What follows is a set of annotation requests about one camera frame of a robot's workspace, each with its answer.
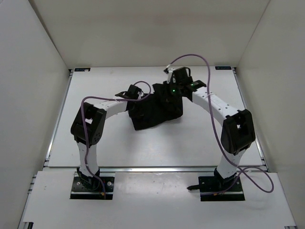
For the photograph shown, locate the blue table label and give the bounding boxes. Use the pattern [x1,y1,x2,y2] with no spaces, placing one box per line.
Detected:
[74,68,91,72]
[215,66,232,70]

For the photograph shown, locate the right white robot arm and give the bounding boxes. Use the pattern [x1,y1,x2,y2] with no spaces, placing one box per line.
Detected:
[164,66,255,191]

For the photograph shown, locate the right blue table label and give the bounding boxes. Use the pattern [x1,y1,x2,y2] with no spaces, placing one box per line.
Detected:
[215,66,232,70]

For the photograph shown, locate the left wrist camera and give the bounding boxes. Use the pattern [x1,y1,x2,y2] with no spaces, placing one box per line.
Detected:
[126,84,142,99]

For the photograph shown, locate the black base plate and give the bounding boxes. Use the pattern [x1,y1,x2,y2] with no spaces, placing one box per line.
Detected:
[198,176,245,202]
[70,173,115,200]

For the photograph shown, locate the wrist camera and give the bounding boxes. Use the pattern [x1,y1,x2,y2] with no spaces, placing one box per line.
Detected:
[173,67,193,84]
[126,84,142,99]

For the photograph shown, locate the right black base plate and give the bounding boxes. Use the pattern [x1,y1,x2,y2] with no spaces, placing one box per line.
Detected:
[198,176,245,202]

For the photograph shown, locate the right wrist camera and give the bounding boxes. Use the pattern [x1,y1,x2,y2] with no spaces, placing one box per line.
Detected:
[173,67,193,84]

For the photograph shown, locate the left blue table label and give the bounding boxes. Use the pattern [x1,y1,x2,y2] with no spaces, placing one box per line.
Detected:
[74,68,91,72]

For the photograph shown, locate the aluminium table rail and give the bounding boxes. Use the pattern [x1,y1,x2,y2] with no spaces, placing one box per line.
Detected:
[45,69,74,162]

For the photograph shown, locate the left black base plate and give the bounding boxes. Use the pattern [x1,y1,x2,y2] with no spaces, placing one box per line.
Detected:
[70,173,115,200]

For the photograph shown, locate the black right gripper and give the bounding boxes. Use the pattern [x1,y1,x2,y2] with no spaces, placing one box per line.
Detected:
[161,81,183,103]

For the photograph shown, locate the black pleated skirt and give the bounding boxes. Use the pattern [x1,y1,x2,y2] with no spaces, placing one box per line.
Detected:
[127,83,183,131]

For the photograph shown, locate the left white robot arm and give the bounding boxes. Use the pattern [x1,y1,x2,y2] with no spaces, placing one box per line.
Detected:
[71,81,152,197]

